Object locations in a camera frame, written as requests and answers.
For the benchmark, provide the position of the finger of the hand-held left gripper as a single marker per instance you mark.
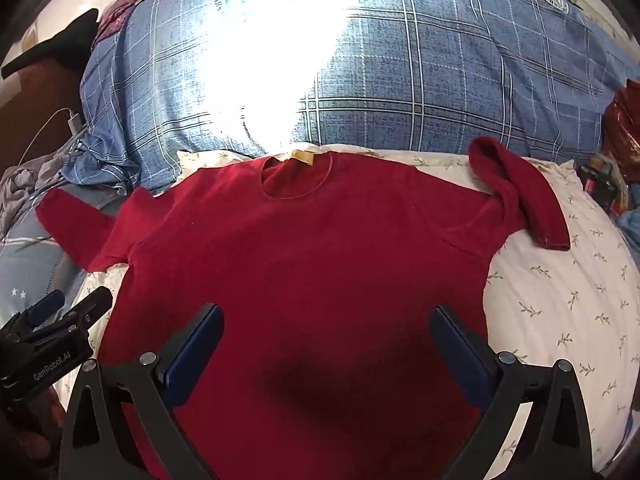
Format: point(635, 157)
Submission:
point(46, 306)
point(90, 306)

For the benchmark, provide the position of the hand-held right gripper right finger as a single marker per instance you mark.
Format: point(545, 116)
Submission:
point(457, 355)

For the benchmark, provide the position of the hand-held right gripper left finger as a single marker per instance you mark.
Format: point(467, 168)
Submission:
point(197, 355)

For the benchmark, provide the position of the red knit sweater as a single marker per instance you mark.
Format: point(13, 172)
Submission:
point(310, 260)

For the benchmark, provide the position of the blue star-print bed sheet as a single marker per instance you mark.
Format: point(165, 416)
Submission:
point(30, 265)

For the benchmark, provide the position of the white leaf-print blanket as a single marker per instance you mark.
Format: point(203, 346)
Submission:
point(560, 305)

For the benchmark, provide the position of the grey crumpled cloth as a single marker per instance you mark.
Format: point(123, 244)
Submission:
point(25, 185)

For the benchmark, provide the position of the white charger plug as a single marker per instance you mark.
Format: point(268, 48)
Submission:
point(74, 121)

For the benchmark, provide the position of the brown wooden nightstand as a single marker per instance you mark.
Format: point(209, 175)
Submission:
point(35, 105)

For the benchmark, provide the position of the black and red packet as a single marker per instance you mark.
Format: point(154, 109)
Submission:
point(600, 182)

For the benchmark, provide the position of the black cloth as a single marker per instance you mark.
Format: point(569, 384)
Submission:
point(60, 47)

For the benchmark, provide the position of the red plastic bag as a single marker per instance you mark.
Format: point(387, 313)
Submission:
point(624, 130)

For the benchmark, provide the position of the blue plaid quilt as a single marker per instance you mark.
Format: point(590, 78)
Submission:
point(425, 75)

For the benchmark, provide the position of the maroon patterned cloth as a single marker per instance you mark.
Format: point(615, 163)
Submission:
point(127, 5)

